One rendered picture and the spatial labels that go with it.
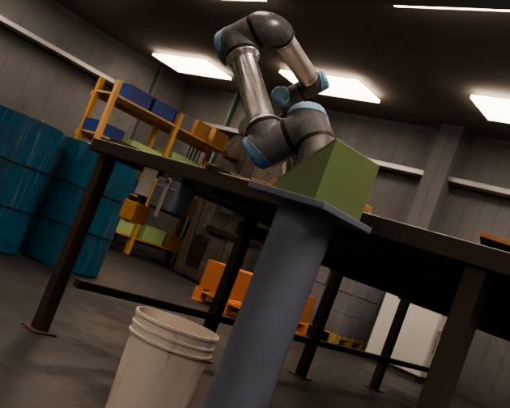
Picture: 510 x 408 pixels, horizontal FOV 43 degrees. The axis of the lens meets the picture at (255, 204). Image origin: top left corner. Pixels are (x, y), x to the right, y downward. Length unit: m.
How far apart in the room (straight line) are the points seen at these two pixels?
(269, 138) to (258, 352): 0.62
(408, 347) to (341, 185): 5.58
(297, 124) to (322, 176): 0.24
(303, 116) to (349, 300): 5.70
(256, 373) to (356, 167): 0.63
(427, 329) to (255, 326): 5.56
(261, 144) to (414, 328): 5.53
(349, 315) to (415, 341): 0.83
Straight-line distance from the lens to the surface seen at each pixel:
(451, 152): 8.33
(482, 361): 7.93
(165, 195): 2.57
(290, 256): 1.76
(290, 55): 2.29
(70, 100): 10.45
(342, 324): 7.54
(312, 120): 1.90
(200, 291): 6.67
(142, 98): 9.01
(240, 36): 2.17
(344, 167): 1.80
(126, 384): 2.19
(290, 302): 1.77
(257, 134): 1.95
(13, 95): 9.99
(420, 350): 7.26
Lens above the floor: 0.69
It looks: 4 degrees up
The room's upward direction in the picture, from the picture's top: 21 degrees clockwise
